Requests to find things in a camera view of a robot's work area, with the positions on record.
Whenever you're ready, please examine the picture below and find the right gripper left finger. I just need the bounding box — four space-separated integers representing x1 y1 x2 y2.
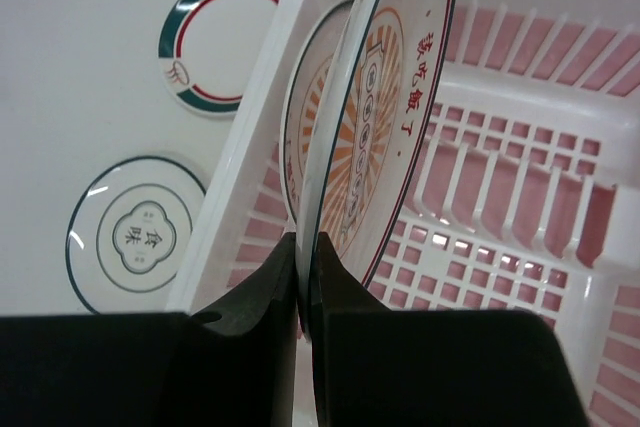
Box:
1 234 296 426

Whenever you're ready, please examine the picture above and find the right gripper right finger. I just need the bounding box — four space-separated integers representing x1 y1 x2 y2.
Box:
309 234 588 426

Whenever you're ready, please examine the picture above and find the white plate with characters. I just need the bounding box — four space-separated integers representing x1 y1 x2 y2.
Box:
65 156 205 314

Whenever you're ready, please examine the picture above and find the orange sunburst plate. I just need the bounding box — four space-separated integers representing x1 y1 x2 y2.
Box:
295 0 456 332
279 0 354 222

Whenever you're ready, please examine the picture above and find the pink plastic dish rack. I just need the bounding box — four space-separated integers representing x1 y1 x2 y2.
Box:
167 0 639 426

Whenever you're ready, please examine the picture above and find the green rimmed white plate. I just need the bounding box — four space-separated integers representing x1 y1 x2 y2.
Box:
157 0 280 116

